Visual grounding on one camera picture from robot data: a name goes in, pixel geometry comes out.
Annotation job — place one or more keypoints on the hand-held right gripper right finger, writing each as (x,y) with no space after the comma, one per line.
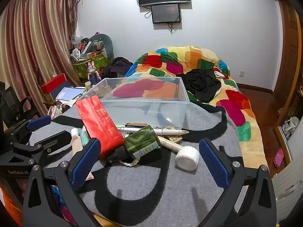
(214,163)

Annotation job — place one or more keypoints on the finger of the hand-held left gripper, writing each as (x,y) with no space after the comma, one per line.
(56,138)
(39,122)

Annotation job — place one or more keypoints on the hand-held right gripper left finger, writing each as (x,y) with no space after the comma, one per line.
(86,160)

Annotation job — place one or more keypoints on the beige tube with white cap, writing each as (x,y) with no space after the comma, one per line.
(76,144)

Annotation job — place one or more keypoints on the mint green tube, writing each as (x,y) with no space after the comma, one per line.
(84,137)

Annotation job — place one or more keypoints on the white tape roll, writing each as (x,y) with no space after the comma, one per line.
(188,158)

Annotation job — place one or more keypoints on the red foil pouch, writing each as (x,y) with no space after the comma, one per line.
(99,120)

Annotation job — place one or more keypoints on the printed wooden tile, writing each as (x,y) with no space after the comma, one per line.
(175,138)

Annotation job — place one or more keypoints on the cream tube with red band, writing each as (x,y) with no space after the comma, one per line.
(169,144)

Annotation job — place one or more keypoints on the white pen with gold tip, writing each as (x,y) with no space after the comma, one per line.
(170,131)

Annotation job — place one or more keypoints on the green glass bottle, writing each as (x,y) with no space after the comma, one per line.
(139,141)

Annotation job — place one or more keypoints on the clear plastic storage box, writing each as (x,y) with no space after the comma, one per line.
(142,113)

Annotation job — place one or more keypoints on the pink bag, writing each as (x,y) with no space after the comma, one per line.
(53,112)

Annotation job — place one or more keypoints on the black chair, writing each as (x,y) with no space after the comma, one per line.
(14,104)

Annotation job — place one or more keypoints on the red box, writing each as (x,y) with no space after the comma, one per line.
(53,84)

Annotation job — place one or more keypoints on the blue and white book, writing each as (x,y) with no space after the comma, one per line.
(69,92)

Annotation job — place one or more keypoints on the orange cloth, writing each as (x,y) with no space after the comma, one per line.
(9,205)

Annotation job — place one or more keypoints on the light green pen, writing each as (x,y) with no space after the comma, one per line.
(120,124)

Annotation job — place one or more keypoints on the colourful patchwork blanket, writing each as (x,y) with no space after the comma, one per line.
(236,108)

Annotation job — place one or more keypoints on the small white jar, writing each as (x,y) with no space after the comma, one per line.
(87,85)

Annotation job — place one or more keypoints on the small dark blue box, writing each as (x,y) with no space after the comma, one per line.
(136,124)

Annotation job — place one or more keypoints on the pink shoe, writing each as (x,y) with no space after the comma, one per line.
(278,158)

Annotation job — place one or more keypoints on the rabbit topped bottle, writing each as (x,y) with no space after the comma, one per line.
(92,74)

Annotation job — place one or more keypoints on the white cabinet door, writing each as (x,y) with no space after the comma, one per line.
(287,189)

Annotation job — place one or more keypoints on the black clothing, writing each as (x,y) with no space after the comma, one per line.
(203,85)

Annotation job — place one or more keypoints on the green storage box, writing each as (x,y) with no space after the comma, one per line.
(94,62)

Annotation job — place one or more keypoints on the striped brown curtain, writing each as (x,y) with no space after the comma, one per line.
(30,40)

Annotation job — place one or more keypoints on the white shoes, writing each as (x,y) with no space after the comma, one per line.
(290,126)

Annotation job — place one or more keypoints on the white and red cloth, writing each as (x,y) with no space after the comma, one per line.
(220,73)

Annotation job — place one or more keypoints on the dark purple clothing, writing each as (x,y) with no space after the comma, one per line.
(118,65)

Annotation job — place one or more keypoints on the grey plush pillow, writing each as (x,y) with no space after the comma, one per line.
(107,45)

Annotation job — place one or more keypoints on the wooden door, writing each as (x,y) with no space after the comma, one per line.
(290,47)

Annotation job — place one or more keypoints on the white wall outlet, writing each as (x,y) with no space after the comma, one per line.
(241,73)

